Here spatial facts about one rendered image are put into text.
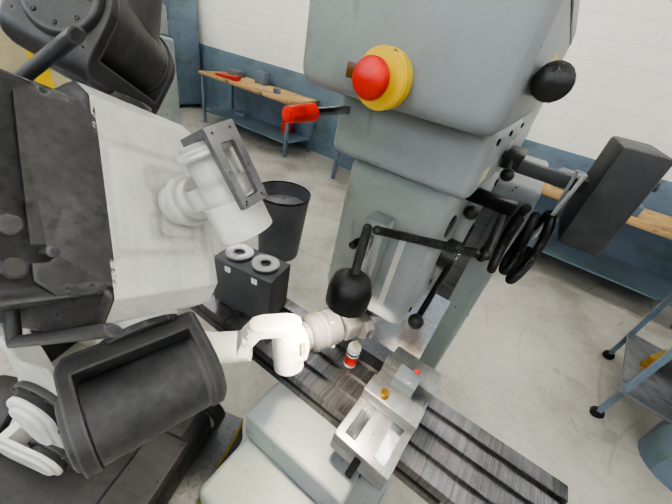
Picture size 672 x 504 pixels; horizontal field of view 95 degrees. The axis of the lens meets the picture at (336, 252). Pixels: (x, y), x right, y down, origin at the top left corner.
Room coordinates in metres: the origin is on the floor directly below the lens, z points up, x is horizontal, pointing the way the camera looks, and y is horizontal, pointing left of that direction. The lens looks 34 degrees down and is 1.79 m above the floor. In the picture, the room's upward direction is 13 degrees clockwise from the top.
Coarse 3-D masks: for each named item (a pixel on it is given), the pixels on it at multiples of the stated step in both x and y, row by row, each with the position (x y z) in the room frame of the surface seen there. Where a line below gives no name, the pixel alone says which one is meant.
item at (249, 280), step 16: (224, 256) 0.77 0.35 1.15; (240, 256) 0.77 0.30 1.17; (256, 256) 0.81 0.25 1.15; (272, 256) 0.81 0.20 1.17; (224, 272) 0.74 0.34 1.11; (240, 272) 0.73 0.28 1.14; (256, 272) 0.73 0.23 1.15; (272, 272) 0.74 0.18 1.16; (288, 272) 0.80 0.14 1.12; (224, 288) 0.74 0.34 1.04; (240, 288) 0.73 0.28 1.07; (256, 288) 0.71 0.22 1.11; (272, 288) 0.70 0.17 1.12; (240, 304) 0.72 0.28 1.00; (256, 304) 0.71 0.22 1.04; (272, 304) 0.71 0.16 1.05
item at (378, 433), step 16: (400, 352) 0.65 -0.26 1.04; (384, 368) 0.57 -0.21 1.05; (416, 368) 0.60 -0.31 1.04; (432, 368) 0.61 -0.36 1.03; (432, 384) 0.53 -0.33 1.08; (416, 400) 0.50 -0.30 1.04; (352, 416) 0.42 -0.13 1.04; (368, 416) 0.42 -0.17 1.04; (384, 416) 0.43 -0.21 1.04; (336, 432) 0.37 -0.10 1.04; (352, 432) 0.38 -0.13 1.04; (368, 432) 0.39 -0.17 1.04; (384, 432) 0.39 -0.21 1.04; (400, 432) 0.40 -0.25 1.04; (336, 448) 0.36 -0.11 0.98; (352, 448) 0.34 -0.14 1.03; (368, 448) 0.35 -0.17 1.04; (384, 448) 0.36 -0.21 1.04; (400, 448) 0.37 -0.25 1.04; (368, 464) 0.32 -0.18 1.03; (384, 464) 0.33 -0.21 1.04; (368, 480) 0.31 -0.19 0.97; (384, 480) 0.30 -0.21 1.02
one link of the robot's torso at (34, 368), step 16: (0, 336) 0.28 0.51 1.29; (16, 352) 0.28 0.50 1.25; (32, 352) 0.29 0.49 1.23; (48, 352) 0.34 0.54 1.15; (64, 352) 0.37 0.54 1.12; (16, 368) 0.31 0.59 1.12; (32, 368) 0.31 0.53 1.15; (48, 368) 0.30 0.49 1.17; (16, 384) 0.30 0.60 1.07; (32, 384) 0.30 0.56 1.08; (48, 384) 0.30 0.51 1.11; (32, 400) 0.28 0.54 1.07; (48, 400) 0.29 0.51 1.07
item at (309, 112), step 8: (304, 104) 0.42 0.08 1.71; (312, 104) 0.43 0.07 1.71; (288, 112) 0.39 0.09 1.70; (296, 112) 0.40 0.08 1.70; (304, 112) 0.41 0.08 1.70; (312, 112) 0.42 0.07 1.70; (320, 112) 0.45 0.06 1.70; (328, 112) 0.46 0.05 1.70; (336, 112) 0.48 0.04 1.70; (344, 112) 0.50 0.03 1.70; (288, 120) 0.40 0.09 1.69; (296, 120) 0.40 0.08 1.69; (304, 120) 0.41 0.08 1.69; (312, 120) 0.43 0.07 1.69
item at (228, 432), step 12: (228, 420) 0.63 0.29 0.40; (240, 420) 0.64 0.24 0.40; (216, 432) 0.58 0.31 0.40; (228, 432) 0.59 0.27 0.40; (240, 432) 0.63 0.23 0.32; (204, 444) 0.53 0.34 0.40; (216, 444) 0.54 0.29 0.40; (228, 444) 0.55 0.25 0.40; (204, 456) 0.49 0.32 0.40; (216, 456) 0.50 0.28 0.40; (228, 456) 0.54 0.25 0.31; (192, 468) 0.44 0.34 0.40; (204, 468) 0.45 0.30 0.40; (216, 468) 0.46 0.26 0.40; (192, 480) 0.41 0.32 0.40; (204, 480) 0.42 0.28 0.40; (180, 492) 0.37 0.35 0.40; (192, 492) 0.38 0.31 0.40
